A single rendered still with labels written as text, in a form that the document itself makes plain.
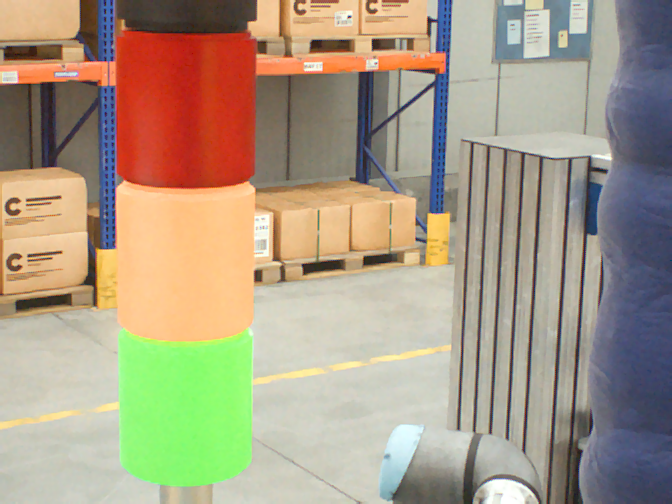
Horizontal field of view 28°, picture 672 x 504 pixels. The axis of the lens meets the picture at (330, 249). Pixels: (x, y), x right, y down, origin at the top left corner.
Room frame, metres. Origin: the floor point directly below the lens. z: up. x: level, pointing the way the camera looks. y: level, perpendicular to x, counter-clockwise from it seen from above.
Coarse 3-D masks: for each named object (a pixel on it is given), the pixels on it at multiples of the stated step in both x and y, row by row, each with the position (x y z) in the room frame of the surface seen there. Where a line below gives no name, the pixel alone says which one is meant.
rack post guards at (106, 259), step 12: (432, 216) 10.05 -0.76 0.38; (444, 216) 10.09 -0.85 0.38; (432, 228) 10.05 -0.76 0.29; (444, 228) 10.09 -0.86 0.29; (432, 240) 10.05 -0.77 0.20; (444, 240) 10.09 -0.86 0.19; (108, 252) 8.57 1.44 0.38; (432, 252) 10.05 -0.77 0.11; (444, 252) 10.10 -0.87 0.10; (108, 264) 8.57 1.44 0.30; (432, 264) 10.05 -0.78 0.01; (444, 264) 10.10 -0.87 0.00; (108, 276) 8.57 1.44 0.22; (108, 288) 8.57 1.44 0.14; (108, 300) 8.57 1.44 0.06
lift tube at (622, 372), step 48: (624, 0) 1.37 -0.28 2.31; (624, 96) 1.35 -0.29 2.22; (624, 144) 1.35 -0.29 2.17; (624, 192) 1.34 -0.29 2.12; (624, 240) 1.34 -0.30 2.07; (624, 288) 1.34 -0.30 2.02; (624, 336) 1.33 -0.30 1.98; (624, 384) 1.32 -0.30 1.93; (624, 432) 1.33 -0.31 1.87; (624, 480) 1.31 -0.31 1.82
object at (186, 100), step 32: (128, 32) 0.47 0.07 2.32; (160, 32) 0.47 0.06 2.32; (192, 32) 0.47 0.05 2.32; (224, 32) 0.48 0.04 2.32; (128, 64) 0.47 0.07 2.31; (160, 64) 0.46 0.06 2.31; (192, 64) 0.46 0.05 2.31; (224, 64) 0.47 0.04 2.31; (256, 64) 0.49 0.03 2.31; (128, 96) 0.47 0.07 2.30; (160, 96) 0.46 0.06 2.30; (192, 96) 0.46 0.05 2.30; (224, 96) 0.47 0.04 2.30; (128, 128) 0.47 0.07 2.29; (160, 128) 0.46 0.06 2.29; (192, 128) 0.46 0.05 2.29; (224, 128) 0.47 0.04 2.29; (128, 160) 0.47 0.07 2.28; (160, 160) 0.46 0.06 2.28; (192, 160) 0.46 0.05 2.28; (224, 160) 0.47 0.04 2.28
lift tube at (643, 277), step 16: (624, 48) 1.38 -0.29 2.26; (656, 48) 1.32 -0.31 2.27; (624, 64) 1.37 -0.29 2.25; (656, 64) 1.32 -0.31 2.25; (608, 272) 1.38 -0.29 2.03; (624, 272) 1.35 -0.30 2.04; (640, 272) 1.33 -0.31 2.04; (656, 272) 1.31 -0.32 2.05; (640, 288) 1.33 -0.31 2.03; (624, 416) 1.33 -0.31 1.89; (640, 416) 1.31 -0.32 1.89
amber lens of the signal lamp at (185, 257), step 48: (144, 192) 0.47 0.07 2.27; (192, 192) 0.47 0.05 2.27; (240, 192) 0.48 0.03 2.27; (144, 240) 0.46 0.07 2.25; (192, 240) 0.46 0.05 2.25; (240, 240) 0.47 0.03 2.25; (144, 288) 0.46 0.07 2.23; (192, 288) 0.46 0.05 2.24; (240, 288) 0.47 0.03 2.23; (144, 336) 0.47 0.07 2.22; (192, 336) 0.46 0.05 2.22
